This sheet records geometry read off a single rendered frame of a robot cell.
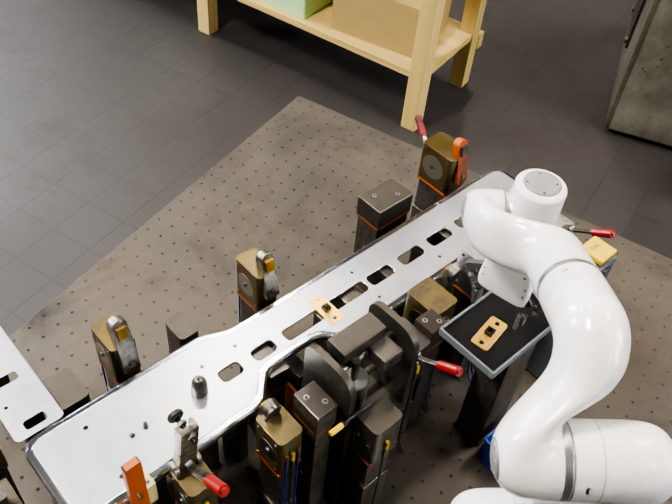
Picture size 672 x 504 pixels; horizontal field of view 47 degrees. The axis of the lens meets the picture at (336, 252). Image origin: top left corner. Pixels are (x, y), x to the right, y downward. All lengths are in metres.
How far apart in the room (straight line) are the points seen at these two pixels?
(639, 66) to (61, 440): 3.15
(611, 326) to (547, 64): 3.73
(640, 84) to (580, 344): 3.14
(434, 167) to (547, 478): 1.27
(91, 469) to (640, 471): 0.97
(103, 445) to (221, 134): 2.43
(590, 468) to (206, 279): 1.42
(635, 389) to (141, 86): 2.88
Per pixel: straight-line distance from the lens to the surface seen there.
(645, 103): 4.08
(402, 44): 3.82
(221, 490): 1.33
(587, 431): 0.99
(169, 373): 1.63
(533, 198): 1.24
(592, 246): 1.78
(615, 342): 0.96
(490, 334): 1.53
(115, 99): 4.06
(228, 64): 4.27
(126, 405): 1.60
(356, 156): 2.59
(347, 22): 3.92
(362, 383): 1.49
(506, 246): 1.18
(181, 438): 1.30
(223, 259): 2.23
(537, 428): 0.95
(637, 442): 1.01
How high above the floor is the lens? 2.34
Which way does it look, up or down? 47 degrees down
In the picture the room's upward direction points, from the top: 6 degrees clockwise
